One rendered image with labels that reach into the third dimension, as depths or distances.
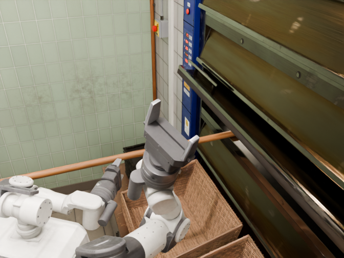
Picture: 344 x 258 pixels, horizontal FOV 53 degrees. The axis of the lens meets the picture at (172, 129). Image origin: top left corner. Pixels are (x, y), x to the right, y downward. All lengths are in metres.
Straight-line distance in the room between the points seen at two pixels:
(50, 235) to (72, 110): 1.88
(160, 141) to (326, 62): 0.54
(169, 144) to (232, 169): 1.04
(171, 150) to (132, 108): 2.15
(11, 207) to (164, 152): 0.41
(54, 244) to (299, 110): 0.82
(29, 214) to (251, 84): 0.92
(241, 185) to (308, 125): 0.60
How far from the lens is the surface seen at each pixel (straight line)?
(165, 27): 2.27
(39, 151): 2.92
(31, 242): 0.94
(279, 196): 1.38
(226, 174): 1.74
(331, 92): 1.05
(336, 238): 0.95
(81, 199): 1.23
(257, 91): 1.35
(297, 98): 1.19
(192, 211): 2.08
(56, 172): 1.47
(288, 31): 1.16
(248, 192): 1.60
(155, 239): 0.99
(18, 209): 0.89
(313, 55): 1.07
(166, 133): 0.70
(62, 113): 2.75
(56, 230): 0.95
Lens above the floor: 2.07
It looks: 32 degrees down
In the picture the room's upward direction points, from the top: straight up
